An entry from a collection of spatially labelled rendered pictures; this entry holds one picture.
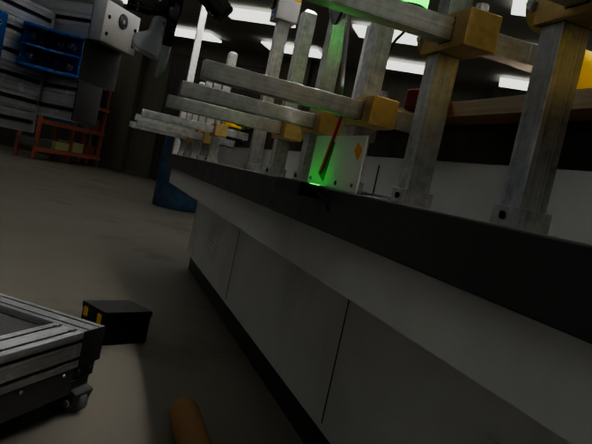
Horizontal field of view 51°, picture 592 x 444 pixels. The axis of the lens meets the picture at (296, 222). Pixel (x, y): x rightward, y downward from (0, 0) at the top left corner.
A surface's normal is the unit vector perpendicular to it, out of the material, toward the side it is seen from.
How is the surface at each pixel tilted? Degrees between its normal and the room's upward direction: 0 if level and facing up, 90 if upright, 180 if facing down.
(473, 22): 90
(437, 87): 90
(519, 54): 90
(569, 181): 90
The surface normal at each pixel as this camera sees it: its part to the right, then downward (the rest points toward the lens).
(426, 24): 0.30, 0.13
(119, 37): 0.94, 0.22
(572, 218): -0.93, -0.18
